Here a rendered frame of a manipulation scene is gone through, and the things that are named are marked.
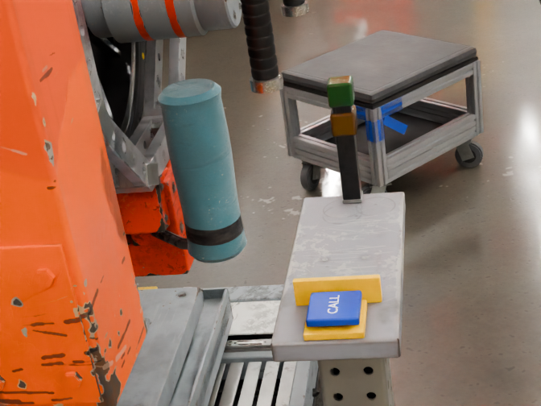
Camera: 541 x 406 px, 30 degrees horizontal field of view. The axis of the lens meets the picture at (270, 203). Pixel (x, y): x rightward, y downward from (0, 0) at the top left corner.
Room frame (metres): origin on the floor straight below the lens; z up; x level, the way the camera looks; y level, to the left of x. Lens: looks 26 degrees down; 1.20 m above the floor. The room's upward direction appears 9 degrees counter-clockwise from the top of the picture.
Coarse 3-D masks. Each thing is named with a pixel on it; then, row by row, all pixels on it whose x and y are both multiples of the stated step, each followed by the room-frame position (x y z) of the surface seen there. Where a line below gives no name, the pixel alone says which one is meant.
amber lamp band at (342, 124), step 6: (354, 108) 1.50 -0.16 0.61; (330, 114) 1.49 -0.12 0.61; (336, 114) 1.49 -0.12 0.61; (342, 114) 1.48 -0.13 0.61; (348, 114) 1.48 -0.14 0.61; (354, 114) 1.48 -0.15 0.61; (330, 120) 1.49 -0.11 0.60; (336, 120) 1.48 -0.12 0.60; (342, 120) 1.48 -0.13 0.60; (348, 120) 1.48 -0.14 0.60; (354, 120) 1.48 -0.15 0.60; (336, 126) 1.48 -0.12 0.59; (342, 126) 1.48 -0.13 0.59; (348, 126) 1.48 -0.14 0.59; (354, 126) 1.48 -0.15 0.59; (336, 132) 1.48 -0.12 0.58; (342, 132) 1.48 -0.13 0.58; (348, 132) 1.48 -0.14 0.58; (354, 132) 1.48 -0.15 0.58
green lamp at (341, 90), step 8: (328, 80) 1.51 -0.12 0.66; (336, 80) 1.50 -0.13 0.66; (344, 80) 1.50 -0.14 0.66; (352, 80) 1.50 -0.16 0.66; (328, 88) 1.49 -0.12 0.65; (336, 88) 1.48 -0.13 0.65; (344, 88) 1.48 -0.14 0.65; (352, 88) 1.48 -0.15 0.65; (328, 96) 1.49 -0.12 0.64; (336, 96) 1.48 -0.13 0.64; (344, 96) 1.48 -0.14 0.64; (352, 96) 1.48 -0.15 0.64; (328, 104) 1.49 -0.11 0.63; (336, 104) 1.48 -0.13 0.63; (344, 104) 1.48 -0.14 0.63; (352, 104) 1.48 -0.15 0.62
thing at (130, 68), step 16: (96, 48) 1.69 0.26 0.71; (112, 48) 1.64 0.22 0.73; (128, 48) 1.68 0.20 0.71; (96, 64) 1.68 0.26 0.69; (112, 64) 1.67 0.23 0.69; (128, 64) 1.66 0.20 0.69; (112, 80) 1.65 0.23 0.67; (128, 80) 1.64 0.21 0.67; (112, 96) 1.62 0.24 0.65; (128, 96) 1.61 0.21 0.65; (112, 112) 1.59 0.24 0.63; (128, 112) 1.59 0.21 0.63
